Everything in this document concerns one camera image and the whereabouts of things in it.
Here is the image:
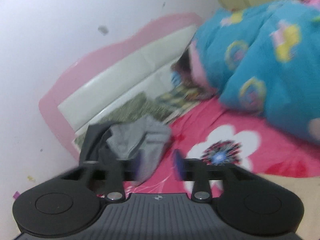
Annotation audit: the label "beige trousers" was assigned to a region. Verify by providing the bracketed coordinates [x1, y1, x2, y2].
[259, 174, 320, 240]

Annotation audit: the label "black garment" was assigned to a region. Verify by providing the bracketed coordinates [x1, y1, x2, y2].
[79, 121, 114, 166]

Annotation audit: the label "pink floral bed sheet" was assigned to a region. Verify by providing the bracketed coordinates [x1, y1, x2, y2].
[124, 99, 319, 194]

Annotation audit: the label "grey sweatshirt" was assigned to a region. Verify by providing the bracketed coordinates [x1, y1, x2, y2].
[106, 115, 171, 186]

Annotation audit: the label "patterned pillow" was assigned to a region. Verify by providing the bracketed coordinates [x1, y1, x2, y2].
[73, 85, 210, 149]

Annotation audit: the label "sleeping person head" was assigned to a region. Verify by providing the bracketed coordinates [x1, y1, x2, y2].
[171, 50, 199, 88]

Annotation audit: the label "pink white headboard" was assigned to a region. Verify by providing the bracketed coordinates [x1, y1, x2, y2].
[39, 13, 202, 159]

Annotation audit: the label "blue pink floral quilt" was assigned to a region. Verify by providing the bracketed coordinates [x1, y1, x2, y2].
[188, 0, 319, 144]

